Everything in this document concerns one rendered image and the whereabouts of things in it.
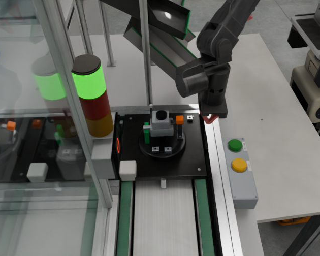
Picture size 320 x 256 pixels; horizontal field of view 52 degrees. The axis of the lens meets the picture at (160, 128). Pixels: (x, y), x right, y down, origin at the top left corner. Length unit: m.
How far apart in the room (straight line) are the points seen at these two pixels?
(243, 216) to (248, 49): 0.81
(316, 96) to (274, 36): 1.85
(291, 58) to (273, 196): 2.12
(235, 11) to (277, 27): 2.65
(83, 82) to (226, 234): 0.52
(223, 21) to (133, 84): 0.66
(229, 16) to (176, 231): 0.54
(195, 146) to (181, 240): 0.27
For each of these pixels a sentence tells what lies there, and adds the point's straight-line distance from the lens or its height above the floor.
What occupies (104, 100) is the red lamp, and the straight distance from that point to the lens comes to 0.57.
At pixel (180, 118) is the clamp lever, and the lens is 0.89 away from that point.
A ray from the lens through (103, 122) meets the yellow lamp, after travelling 0.60.
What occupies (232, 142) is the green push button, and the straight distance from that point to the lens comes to 0.99.
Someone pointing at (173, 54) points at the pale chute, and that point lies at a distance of 1.15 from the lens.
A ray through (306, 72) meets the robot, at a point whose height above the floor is 0.80.
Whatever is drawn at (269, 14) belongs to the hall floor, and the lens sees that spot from 3.59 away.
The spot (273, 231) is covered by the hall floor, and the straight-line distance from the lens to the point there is 1.97.
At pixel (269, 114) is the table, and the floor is 0.86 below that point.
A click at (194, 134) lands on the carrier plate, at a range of 0.99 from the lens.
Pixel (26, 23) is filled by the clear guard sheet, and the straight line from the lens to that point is 0.41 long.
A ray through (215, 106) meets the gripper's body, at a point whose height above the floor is 1.15.
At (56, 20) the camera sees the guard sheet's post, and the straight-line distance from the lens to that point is 0.48.
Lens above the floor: 1.73
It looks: 49 degrees down
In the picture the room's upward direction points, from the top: 2 degrees counter-clockwise
